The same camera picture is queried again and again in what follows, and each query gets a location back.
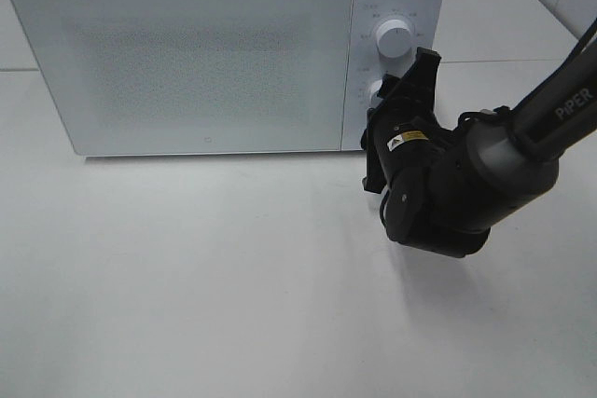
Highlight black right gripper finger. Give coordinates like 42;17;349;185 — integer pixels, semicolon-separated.
401;47;441;104
360;107;386;194

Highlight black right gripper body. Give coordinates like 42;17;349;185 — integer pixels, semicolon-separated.
370;75;455;184

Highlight white timer knob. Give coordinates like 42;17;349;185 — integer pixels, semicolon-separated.
367;79;383;108

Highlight white microwave door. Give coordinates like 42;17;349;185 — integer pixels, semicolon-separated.
11;0;351;157

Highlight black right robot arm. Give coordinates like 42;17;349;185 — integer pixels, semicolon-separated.
361;44;596;258

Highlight upper white power knob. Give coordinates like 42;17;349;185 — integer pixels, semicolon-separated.
375;19;412;59

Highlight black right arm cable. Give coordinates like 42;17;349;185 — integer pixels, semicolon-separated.
459;15;597;122

